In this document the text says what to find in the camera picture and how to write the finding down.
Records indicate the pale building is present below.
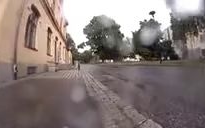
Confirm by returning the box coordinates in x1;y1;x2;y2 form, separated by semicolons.
163;19;205;62

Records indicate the short pole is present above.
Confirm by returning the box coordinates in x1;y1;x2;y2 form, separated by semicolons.
76;60;82;71

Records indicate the grey asphalt road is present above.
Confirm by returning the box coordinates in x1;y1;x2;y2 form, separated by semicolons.
84;62;205;128

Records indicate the group of trees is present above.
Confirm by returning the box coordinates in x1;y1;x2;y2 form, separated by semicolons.
65;32;97;65

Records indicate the dark tree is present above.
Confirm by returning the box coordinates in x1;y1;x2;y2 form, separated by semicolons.
132;10;180;62

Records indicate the cobblestone kerb strip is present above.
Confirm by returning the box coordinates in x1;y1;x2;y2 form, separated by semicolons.
61;68;163;128

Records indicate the grey paved pavement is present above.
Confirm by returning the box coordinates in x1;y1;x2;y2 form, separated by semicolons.
0;63;105;128

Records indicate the tan brick building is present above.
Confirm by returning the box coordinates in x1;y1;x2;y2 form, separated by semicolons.
0;0;74;85

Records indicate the grass strip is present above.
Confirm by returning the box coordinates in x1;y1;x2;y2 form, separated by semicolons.
99;59;185;67

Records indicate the large round tree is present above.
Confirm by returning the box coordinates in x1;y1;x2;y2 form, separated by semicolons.
77;14;126;63

